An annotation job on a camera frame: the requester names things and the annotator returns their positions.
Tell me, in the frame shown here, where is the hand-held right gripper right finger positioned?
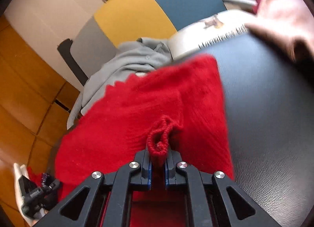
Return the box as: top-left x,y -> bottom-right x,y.
165,150 -> 277,227

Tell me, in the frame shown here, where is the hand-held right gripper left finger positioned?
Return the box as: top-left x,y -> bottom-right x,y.
40,150 -> 154,227

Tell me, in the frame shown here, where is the red knit sweater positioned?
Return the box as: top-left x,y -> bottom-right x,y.
27,54 -> 236,227

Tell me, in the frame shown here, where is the person's left forearm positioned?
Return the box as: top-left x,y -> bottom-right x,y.
13,163 -> 35,226

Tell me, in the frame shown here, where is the grey shirt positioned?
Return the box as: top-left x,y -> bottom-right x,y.
67,37 -> 173,129

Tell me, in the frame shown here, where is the black bar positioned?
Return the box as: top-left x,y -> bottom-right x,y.
57,38 -> 89,86

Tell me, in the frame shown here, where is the grey panel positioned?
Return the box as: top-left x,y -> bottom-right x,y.
70,17 -> 119,85

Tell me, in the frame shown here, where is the white printed book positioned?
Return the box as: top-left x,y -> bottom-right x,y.
169,9 -> 256,61

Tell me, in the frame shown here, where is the yellow panel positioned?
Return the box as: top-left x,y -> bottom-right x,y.
93,0 -> 178,48

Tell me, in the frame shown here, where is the grey metal tube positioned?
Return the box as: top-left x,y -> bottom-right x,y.
219,0 -> 257,9

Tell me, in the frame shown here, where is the small red object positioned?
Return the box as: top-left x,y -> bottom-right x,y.
251,0 -> 264,13

